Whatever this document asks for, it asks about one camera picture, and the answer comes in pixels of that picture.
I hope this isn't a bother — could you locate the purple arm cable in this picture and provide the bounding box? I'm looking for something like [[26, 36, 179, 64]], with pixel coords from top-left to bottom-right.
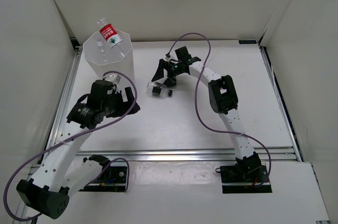
[[5, 70, 138, 221], [166, 32, 274, 189]]

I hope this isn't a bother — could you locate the small black label bottle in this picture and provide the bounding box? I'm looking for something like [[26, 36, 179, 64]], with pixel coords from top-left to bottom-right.
[[146, 81, 173, 99]]

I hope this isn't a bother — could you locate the clear white cap bottle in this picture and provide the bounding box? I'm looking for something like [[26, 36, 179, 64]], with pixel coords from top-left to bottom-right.
[[97, 41, 117, 65]]

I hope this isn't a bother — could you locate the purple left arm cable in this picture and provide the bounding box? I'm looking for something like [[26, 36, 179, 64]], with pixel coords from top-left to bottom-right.
[[5, 70, 138, 221]]

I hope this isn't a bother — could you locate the aluminium right rail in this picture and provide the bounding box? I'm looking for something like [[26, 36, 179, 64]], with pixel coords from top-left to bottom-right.
[[259, 45, 304, 162]]

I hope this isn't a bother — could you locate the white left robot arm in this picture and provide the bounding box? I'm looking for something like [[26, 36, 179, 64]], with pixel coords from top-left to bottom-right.
[[16, 79, 140, 219]]

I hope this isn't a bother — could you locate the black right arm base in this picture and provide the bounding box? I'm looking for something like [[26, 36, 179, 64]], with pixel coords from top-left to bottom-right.
[[215, 164, 273, 194]]

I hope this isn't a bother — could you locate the aluminium front rail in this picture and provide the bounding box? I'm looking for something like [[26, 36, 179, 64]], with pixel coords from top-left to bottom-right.
[[26, 147, 302, 182]]

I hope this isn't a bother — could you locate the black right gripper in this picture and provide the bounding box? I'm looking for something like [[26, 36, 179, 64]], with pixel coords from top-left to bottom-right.
[[152, 59, 183, 89]]

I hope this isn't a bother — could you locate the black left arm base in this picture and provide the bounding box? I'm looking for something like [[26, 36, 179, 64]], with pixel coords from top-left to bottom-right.
[[80, 155, 130, 193]]

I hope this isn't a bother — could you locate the red label plastic bottle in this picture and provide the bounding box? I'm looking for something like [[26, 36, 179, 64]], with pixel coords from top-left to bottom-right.
[[97, 18, 122, 48]]

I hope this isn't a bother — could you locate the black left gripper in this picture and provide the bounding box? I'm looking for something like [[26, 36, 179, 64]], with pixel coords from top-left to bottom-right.
[[101, 87, 140, 118]]

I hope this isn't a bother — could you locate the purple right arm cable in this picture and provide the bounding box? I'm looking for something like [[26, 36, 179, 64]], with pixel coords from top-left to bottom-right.
[[166, 32, 274, 189]]

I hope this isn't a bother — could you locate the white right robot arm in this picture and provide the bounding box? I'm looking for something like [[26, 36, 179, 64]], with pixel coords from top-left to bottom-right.
[[151, 46, 262, 182]]

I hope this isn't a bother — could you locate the white translucent plastic bin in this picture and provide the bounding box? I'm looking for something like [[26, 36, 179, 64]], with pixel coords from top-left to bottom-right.
[[83, 31, 135, 81]]

